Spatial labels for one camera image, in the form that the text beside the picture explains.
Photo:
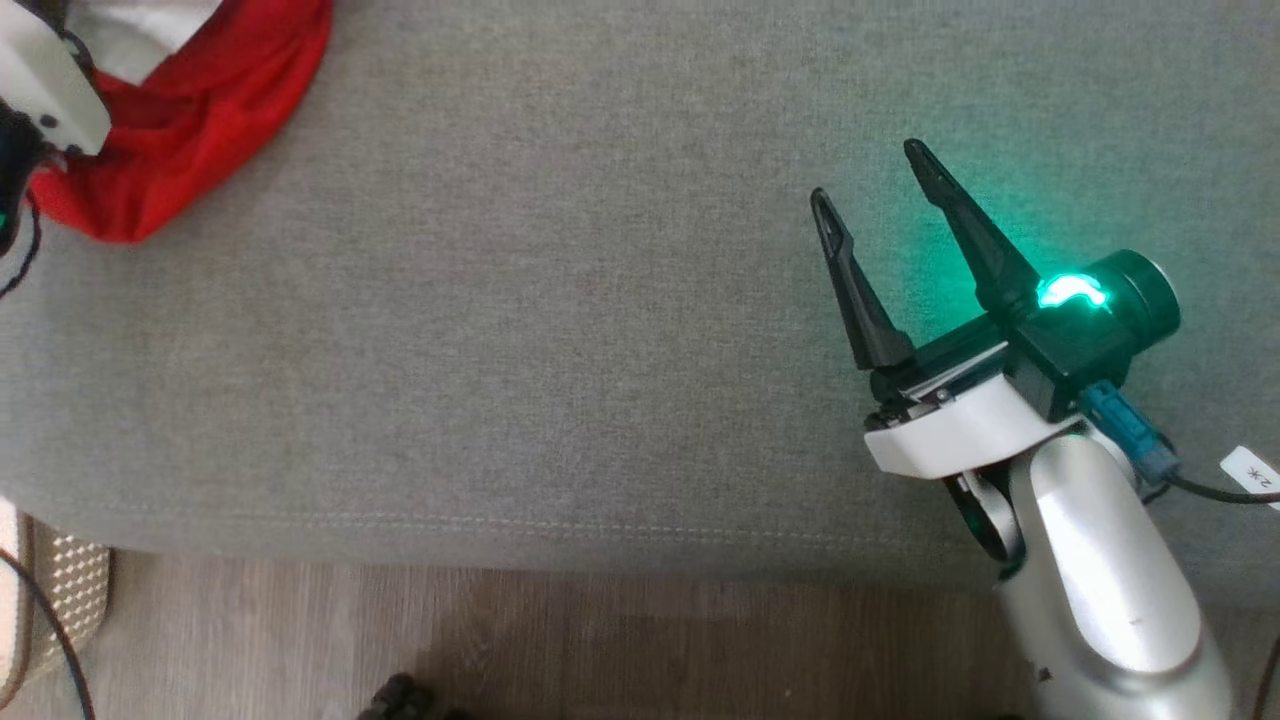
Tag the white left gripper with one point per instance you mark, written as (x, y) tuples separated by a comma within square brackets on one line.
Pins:
[(45, 80)]

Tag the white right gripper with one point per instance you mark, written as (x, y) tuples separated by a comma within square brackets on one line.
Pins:
[(960, 425)]

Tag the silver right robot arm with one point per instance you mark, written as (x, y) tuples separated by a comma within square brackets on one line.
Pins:
[(1100, 570)]

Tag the crumpled red garment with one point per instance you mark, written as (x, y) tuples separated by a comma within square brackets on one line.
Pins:
[(190, 130)]

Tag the grey fabric sofa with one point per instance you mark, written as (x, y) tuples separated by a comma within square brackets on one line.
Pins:
[(560, 330)]

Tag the white patterned basket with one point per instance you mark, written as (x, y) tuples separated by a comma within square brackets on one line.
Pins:
[(60, 590)]

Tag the dark object on floor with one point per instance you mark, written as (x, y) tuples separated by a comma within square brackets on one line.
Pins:
[(405, 700)]

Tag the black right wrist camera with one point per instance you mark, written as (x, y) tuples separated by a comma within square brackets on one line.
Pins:
[(1100, 330)]

